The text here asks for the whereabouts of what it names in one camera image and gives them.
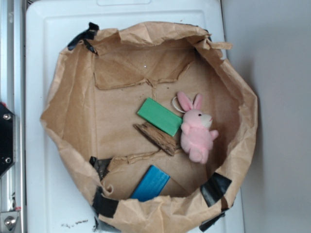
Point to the blue wooden block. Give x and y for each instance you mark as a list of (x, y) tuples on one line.
[(151, 184)]

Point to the green rectangular block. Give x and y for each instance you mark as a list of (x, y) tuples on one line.
[(160, 117)]

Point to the brown paper bag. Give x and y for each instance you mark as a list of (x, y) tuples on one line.
[(99, 85)]

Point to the brown bark wood piece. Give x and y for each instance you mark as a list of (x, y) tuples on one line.
[(158, 137)]

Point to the pink plush bunny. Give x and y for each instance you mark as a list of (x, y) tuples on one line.
[(196, 137)]

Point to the aluminium frame rail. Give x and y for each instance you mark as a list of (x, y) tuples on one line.
[(13, 210)]

